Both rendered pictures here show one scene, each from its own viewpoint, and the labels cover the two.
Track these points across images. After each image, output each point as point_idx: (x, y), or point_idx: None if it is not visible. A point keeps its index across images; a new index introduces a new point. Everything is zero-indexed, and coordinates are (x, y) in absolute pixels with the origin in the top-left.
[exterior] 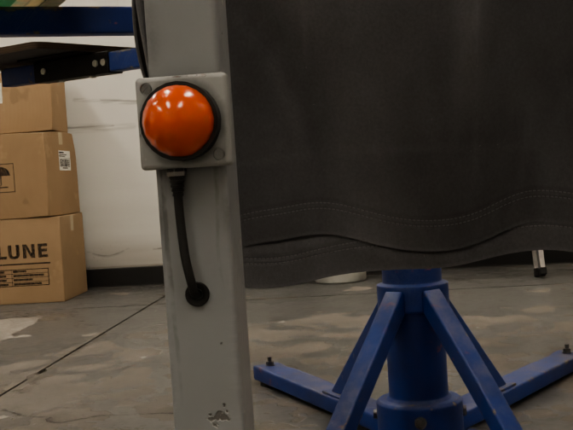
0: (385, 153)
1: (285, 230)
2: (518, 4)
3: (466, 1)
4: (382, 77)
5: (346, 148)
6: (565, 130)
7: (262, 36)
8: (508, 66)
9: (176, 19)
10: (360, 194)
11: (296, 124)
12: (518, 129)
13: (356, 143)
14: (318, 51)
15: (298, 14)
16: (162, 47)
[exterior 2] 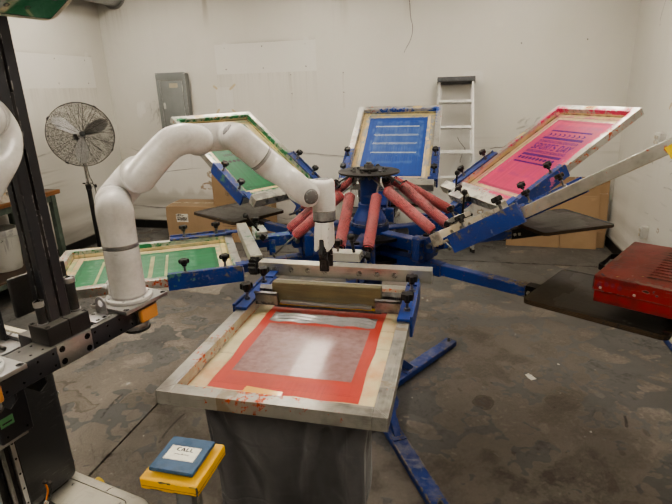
0: (281, 494)
1: (255, 503)
2: (320, 464)
3: (304, 463)
4: (280, 476)
5: (270, 491)
6: (333, 496)
7: (247, 457)
8: (317, 478)
9: None
10: (274, 503)
11: (257, 481)
12: (320, 493)
13: (273, 491)
14: (262, 466)
15: (256, 457)
16: None
